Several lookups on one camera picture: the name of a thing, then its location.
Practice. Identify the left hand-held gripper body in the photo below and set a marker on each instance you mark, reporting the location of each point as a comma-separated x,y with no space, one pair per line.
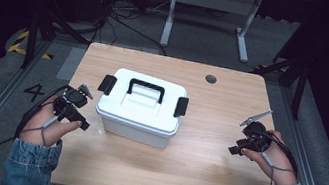
74,99

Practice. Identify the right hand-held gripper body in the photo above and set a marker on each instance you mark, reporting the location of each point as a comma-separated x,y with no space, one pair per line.
256,136

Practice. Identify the person's right hand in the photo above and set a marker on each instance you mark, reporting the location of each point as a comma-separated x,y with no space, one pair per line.
278,160

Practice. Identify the person's left hand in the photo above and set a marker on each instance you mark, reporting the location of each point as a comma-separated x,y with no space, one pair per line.
45,126

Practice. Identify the black tripod stand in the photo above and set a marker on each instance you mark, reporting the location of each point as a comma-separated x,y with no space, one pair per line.
293,77
41,31

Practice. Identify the white metal table frame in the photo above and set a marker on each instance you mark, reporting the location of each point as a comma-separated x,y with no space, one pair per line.
211,0

